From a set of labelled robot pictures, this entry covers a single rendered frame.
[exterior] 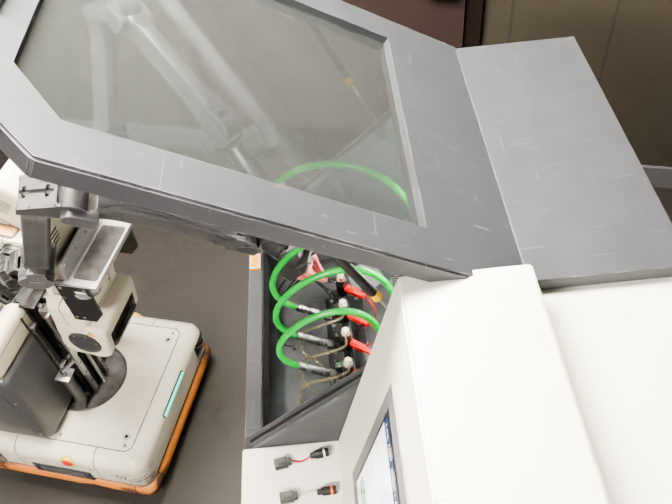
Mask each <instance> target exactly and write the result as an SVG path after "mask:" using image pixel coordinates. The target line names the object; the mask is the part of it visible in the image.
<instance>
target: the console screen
mask: <svg viewBox="0 0 672 504"><path fill-rule="evenodd" d="M352 475H353V487H354V499H355V504H409V498H408V491H407V484H406V476H405V469H404V461H403V454H402V446H401V439H400V432H399V424H398V417H397V409H396V402H395V394H394V387H393V382H392V383H391V384H390V386H389V389H388V391H387V393H386V396H385V398H384V400H383V403H382V405H381V407H380V410H379V412H378V414H377V417H376V419H375V421H374V424H373V426H372V428H371V431H370V433H369V435H368V438H367V440H366V442H365V445H364V447H363V449H362V452H361V454H360V456H359V459H358V461H357V463H356V466H355V468H354V470H353V473H352Z"/></svg>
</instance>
